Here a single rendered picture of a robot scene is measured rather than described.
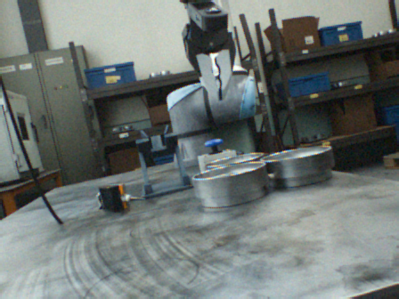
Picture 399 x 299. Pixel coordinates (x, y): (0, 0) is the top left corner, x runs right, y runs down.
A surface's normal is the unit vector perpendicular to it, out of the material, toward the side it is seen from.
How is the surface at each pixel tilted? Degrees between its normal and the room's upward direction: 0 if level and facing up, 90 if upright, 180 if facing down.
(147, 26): 90
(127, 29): 90
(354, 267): 0
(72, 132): 90
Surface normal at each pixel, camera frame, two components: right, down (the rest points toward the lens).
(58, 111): 0.16, 0.03
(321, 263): -0.21, -0.98
